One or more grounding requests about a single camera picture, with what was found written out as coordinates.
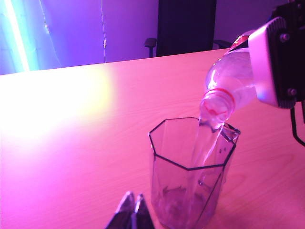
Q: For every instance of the clear water bottle red label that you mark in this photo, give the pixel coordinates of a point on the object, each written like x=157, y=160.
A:
x=226, y=71

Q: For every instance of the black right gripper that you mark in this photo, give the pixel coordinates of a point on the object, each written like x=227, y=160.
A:
x=294, y=14

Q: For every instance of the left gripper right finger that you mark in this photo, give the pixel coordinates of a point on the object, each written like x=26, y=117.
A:
x=143, y=212

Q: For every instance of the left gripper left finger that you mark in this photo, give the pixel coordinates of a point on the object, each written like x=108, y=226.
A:
x=124, y=212

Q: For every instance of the black office chair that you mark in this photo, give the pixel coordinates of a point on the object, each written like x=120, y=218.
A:
x=186, y=26

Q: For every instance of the vertical glowing light strip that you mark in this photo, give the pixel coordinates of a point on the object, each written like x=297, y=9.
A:
x=17, y=35

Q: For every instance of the transparent faceted plastic mug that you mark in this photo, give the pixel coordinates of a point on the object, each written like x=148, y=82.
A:
x=181, y=190

